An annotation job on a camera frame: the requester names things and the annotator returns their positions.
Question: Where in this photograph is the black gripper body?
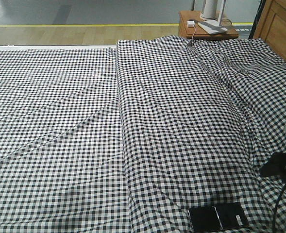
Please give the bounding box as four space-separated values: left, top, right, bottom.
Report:
259 152 286 181

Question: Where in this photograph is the black foldable phone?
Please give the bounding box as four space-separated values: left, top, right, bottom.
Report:
188 202 249 233

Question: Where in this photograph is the checkered bed sheet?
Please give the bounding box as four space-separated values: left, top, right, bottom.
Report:
0 48 131 233

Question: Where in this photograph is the checkered duvet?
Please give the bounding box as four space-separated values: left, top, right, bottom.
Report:
116 36 286 233

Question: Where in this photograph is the wooden headboard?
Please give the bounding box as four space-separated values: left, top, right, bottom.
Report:
253 0 286 60

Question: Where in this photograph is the wooden nightstand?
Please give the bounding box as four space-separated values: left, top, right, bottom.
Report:
178 11 239 41

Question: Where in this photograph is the white charger block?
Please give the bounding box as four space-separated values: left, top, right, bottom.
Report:
187 20 196 28

